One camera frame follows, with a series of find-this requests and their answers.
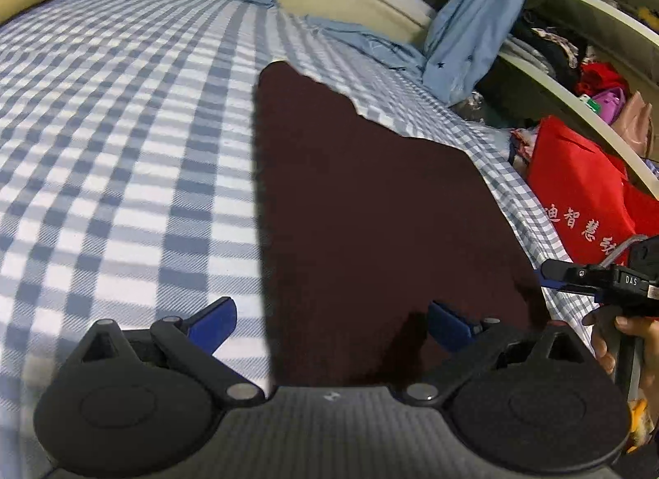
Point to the white open shelf unit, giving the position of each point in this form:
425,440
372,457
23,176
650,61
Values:
566,87

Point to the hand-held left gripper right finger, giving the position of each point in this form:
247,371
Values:
448,324

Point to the dark clothes pile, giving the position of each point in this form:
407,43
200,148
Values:
545,46

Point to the maroon cloth garment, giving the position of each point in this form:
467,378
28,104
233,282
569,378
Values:
370,211

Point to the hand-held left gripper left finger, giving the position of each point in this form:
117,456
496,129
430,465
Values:
216,322

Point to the grey plastic bag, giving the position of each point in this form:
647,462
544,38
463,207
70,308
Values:
479,108

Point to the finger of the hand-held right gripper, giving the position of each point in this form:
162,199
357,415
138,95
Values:
571,272

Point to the person's right hand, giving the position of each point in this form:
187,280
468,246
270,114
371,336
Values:
651,355

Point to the pink bag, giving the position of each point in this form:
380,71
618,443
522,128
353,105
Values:
636,121

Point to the red cloth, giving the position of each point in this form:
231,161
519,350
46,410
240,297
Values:
600,77

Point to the blue white checked bed sheet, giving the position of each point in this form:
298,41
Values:
128,149

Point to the red fabric bag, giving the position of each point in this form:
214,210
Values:
582,185

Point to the purple bag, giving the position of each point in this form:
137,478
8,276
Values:
612,103

